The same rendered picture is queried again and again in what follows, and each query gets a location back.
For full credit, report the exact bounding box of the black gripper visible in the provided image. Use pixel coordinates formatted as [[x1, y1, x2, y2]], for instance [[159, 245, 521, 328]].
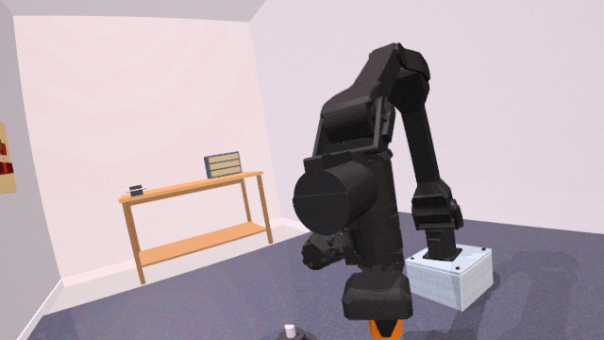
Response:
[[342, 202, 413, 337]]

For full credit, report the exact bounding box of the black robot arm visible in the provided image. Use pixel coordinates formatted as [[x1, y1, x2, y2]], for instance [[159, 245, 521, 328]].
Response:
[[293, 42, 464, 270]]

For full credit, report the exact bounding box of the orange knob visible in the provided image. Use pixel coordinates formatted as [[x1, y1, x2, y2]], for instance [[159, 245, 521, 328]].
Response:
[[368, 319, 403, 340]]

